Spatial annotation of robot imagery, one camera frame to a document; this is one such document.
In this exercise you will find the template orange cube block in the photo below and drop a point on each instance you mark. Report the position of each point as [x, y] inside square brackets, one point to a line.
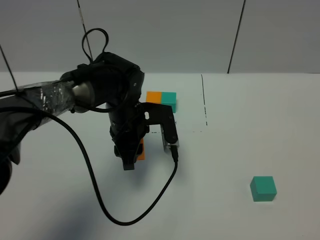
[154, 97]

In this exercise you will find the template teal cube block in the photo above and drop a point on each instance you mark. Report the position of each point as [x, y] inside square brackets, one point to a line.
[169, 99]

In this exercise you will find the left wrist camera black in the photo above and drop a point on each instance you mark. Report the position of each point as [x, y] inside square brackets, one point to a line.
[159, 114]

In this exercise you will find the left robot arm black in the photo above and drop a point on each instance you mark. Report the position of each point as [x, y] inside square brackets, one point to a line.
[109, 84]

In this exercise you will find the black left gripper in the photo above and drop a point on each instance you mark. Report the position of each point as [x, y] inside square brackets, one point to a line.
[127, 130]

